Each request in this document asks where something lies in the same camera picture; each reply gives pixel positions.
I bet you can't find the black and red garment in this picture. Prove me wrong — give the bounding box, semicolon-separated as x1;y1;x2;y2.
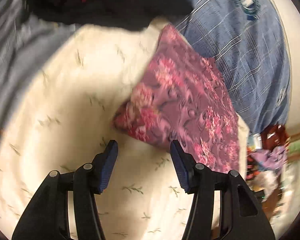
24;0;193;31

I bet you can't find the cream leaf-print blanket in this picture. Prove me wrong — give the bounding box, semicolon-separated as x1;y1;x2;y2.
0;22;249;239

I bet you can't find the dark red plastic bag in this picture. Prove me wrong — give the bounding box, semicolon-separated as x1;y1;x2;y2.
260;124;289;151

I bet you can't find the purple floral shirt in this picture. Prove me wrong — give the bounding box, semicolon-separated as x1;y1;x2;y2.
113;25;239;173

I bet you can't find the grey-blue bed sheet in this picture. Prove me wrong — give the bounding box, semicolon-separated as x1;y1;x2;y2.
0;0;79;139

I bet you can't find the blue plaid quilt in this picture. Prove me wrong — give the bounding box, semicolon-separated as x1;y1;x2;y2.
175;0;290;133

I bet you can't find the lilac printed cloth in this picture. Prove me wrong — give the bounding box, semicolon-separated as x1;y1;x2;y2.
250;146;287;173

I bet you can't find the small white-blue box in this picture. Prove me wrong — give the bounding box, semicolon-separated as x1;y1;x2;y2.
248;133;262;151

